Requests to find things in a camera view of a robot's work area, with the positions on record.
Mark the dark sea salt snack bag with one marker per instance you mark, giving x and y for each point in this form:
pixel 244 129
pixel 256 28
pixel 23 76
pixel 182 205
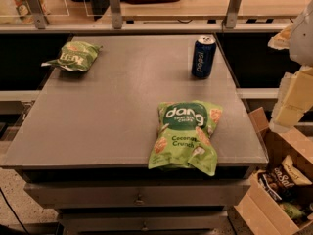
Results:
pixel 280 182

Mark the green Dang coconut chips bag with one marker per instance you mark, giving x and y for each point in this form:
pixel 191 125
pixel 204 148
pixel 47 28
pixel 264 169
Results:
pixel 184 133

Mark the grey cabinet drawer lower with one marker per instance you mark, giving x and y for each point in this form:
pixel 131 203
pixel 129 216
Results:
pixel 142 221

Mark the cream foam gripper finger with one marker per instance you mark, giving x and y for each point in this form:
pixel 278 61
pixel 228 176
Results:
pixel 295 98

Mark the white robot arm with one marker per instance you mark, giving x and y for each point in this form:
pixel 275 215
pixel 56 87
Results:
pixel 297 38

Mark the metal bracket right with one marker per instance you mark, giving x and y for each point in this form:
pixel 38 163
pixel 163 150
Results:
pixel 232 13

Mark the metal bracket middle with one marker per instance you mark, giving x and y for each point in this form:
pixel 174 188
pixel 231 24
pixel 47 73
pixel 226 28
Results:
pixel 116 14

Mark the small green snack bag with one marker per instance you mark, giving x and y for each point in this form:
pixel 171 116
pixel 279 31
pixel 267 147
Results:
pixel 293 211

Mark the grey cabinet drawer upper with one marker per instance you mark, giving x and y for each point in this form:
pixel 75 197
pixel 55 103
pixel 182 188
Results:
pixel 122 194

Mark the metal bracket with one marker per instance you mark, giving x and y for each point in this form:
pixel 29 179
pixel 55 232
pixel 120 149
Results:
pixel 37 13
pixel 232 13
pixel 116 14

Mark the grey cabinet drawer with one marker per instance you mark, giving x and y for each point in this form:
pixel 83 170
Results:
pixel 142 221
pixel 122 194

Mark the blue soda can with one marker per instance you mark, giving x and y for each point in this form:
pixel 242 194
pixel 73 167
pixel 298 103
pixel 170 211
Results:
pixel 204 52

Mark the metal bracket left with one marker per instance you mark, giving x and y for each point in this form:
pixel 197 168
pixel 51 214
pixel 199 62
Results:
pixel 37 13

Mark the green jalapeno chip bag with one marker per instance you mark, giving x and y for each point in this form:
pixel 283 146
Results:
pixel 75 56

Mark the cardboard box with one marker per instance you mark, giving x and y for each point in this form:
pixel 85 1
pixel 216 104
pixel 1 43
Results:
pixel 262 214

